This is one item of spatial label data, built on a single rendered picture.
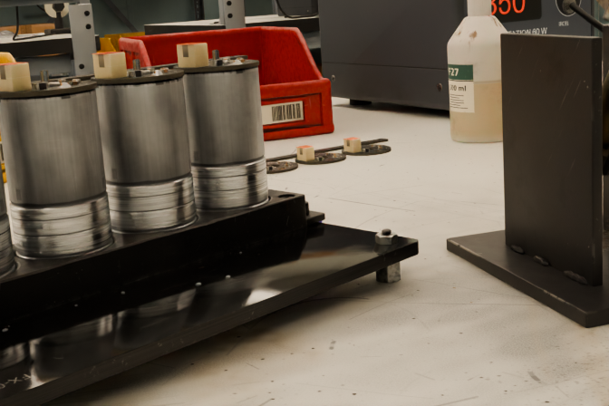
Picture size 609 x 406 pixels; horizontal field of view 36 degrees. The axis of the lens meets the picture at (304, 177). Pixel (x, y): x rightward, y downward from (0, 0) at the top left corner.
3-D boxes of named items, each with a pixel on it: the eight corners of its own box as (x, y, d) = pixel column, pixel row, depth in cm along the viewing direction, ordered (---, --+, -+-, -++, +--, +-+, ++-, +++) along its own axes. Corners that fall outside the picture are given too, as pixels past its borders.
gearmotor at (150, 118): (217, 248, 26) (200, 66, 25) (146, 270, 24) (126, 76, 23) (163, 236, 28) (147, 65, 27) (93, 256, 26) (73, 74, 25)
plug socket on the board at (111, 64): (136, 76, 25) (133, 51, 24) (109, 80, 24) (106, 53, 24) (119, 75, 25) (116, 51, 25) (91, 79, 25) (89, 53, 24)
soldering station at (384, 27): (599, 101, 60) (599, -54, 58) (460, 123, 54) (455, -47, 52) (446, 87, 72) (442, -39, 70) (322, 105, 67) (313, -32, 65)
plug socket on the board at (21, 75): (42, 89, 23) (38, 61, 23) (9, 92, 22) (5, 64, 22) (24, 88, 23) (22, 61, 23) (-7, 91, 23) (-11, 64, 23)
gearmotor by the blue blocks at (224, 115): (287, 226, 28) (275, 56, 27) (226, 245, 26) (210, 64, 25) (234, 216, 30) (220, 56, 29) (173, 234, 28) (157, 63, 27)
